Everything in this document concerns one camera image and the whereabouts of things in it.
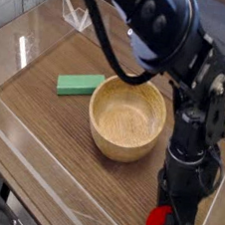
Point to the clear acrylic corner bracket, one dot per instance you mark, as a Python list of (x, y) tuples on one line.
[(78, 18)]

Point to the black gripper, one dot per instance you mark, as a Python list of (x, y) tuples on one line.
[(184, 181)]

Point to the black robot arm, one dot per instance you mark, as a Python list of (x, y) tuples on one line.
[(168, 38)]

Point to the green rectangular block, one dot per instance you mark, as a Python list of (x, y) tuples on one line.
[(78, 84)]

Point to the clear acrylic tray wall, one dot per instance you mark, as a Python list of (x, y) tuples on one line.
[(48, 190)]

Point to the wooden bowl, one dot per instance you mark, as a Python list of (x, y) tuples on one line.
[(126, 120)]

